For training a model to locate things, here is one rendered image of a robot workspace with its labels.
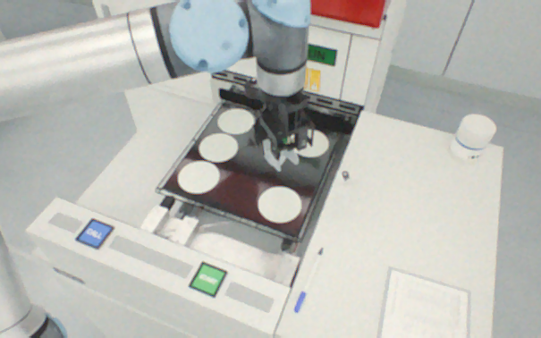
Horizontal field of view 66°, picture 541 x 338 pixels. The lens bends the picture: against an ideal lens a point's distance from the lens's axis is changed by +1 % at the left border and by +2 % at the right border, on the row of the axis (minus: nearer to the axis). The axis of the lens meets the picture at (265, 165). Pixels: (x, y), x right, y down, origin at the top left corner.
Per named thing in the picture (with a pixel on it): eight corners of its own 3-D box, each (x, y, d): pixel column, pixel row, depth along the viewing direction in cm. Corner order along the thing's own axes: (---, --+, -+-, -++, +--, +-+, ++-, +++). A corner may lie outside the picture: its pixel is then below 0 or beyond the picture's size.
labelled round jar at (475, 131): (449, 139, 102) (463, 110, 95) (480, 147, 100) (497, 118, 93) (445, 159, 98) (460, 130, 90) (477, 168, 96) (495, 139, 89)
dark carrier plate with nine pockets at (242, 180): (225, 102, 121) (225, 101, 121) (339, 134, 113) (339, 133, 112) (163, 189, 101) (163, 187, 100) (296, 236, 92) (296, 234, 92)
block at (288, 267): (284, 258, 90) (285, 251, 88) (300, 264, 89) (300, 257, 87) (271, 291, 86) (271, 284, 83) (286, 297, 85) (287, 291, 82)
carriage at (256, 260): (157, 216, 101) (155, 209, 99) (299, 270, 92) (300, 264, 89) (139, 243, 96) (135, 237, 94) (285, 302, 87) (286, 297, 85)
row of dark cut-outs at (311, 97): (212, 73, 122) (211, 66, 120) (358, 113, 111) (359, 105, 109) (211, 74, 121) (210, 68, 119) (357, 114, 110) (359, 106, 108)
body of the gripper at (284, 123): (274, 164, 69) (274, 109, 60) (253, 131, 75) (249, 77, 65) (314, 148, 72) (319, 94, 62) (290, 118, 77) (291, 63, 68)
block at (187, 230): (187, 222, 96) (185, 215, 94) (200, 226, 96) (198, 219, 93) (169, 250, 92) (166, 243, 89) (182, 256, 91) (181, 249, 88)
